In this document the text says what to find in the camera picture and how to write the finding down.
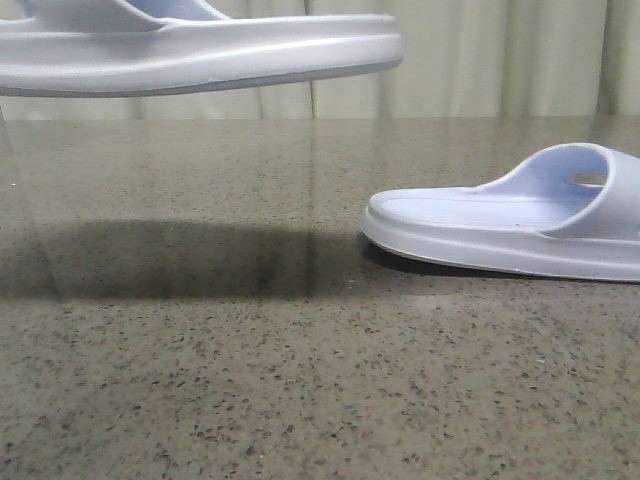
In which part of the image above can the grey-white curtain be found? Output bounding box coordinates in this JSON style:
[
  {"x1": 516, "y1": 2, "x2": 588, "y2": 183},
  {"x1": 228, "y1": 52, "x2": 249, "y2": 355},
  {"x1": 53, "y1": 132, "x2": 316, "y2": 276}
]
[{"x1": 1, "y1": 1, "x2": 639, "y2": 120}]

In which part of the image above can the light blue slipper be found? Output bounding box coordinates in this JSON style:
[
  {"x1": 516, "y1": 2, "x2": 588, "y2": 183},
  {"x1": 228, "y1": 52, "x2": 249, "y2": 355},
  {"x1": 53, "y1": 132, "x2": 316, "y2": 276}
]
[
  {"x1": 362, "y1": 143, "x2": 639, "y2": 282},
  {"x1": 1, "y1": 1, "x2": 404, "y2": 98}
]

